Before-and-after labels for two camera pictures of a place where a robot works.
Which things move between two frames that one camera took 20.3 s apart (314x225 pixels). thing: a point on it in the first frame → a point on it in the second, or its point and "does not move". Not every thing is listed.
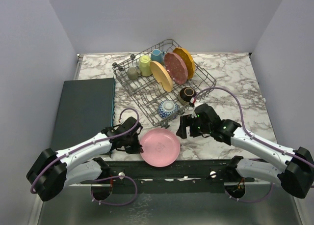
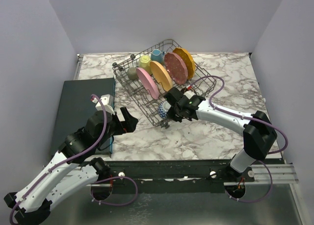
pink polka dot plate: x=176 y=68 does not move
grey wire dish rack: x=165 y=78 does not move
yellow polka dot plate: x=190 y=64 does not move
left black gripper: x=137 y=148 → x=129 y=125
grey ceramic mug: x=132 y=73 does not move
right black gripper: x=186 y=120 → x=171 y=114
